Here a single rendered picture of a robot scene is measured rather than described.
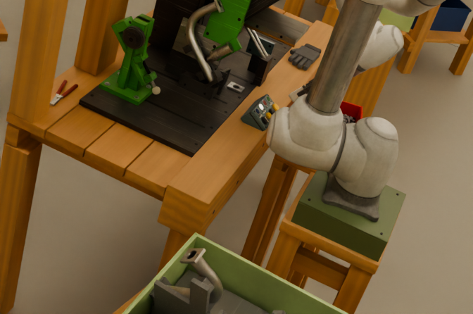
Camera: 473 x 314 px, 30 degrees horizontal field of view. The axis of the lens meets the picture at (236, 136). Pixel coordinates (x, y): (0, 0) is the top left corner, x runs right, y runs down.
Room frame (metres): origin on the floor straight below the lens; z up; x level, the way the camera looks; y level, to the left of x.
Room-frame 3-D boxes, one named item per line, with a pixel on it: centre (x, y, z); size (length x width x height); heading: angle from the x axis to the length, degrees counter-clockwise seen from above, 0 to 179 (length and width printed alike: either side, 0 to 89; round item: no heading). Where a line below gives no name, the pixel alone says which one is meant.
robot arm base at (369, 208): (2.30, -0.40, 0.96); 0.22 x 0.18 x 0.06; 178
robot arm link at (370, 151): (2.28, -0.39, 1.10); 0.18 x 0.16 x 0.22; 96
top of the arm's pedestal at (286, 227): (2.28, -0.40, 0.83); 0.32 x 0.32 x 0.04; 79
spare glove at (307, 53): (3.15, -0.15, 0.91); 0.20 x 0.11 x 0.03; 165
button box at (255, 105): (2.61, -0.06, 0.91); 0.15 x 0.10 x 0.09; 167
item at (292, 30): (2.92, 0.08, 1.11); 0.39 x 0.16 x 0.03; 77
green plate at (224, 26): (2.78, 0.15, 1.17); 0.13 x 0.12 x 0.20; 167
